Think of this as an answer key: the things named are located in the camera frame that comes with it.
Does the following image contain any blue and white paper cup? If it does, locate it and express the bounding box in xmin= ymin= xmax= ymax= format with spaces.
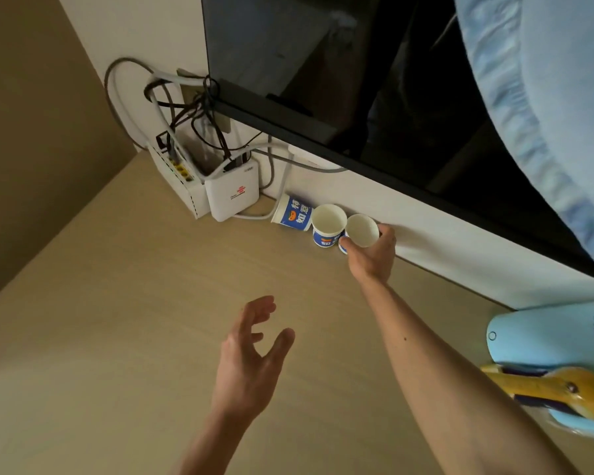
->
xmin=338 ymin=213 xmax=380 ymax=255
xmin=271 ymin=193 xmax=316 ymax=232
xmin=311 ymin=204 xmax=348 ymax=248

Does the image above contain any black flat television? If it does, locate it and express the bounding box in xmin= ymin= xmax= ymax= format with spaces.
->
xmin=200 ymin=0 xmax=594 ymax=287

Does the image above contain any white modem with yellow ports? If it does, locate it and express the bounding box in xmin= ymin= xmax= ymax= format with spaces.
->
xmin=148 ymin=130 xmax=212 ymax=220

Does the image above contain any thin white cable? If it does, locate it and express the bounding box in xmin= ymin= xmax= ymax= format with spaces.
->
xmin=233 ymin=153 xmax=296 ymax=221

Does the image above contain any person's right hand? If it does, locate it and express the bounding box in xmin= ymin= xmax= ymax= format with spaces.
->
xmin=339 ymin=223 xmax=397 ymax=286

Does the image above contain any light blue cloth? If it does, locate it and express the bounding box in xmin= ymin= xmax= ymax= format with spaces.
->
xmin=452 ymin=0 xmax=594 ymax=273

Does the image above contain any grey looped cable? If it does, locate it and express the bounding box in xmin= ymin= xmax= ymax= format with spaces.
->
xmin=103 ymin=57 xmax=155 ymax=152

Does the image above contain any light blue plastic device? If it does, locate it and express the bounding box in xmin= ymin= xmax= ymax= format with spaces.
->
xmin=485 ymin=299 xmax=594 ymax=442

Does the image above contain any yellow orange duck toy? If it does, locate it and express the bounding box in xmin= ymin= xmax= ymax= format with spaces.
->
xmin=480 ymin=363 xmax=594 ymax=422

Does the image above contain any thin grey cable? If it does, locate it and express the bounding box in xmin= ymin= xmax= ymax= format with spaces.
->
xmin=250 ymin=135 xmax=348 ymax=191

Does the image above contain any black cable bundle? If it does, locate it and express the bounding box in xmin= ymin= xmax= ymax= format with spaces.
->
xmin=148 ymin=75 xmax=250 ymax=170

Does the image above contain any person's left hand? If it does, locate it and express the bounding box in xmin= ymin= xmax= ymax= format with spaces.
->
xmin=211 ymin=295 xmax=296 ymax=422

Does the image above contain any person's right forearm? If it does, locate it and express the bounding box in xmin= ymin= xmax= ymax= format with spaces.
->
xmin=360 ymin=278 xmax=583 ymax=475

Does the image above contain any person's left forearm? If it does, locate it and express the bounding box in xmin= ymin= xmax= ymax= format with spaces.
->
xmin=171 ymin=406 xmax=256 ymax=475

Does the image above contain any white router with red logo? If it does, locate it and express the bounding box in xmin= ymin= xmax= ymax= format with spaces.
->
xmin=204 ymin=155 xmax=261 ymax=223

